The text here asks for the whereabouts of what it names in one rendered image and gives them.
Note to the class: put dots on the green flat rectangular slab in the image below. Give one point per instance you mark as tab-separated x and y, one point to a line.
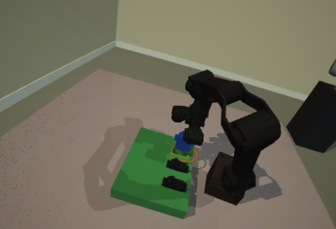
149	178

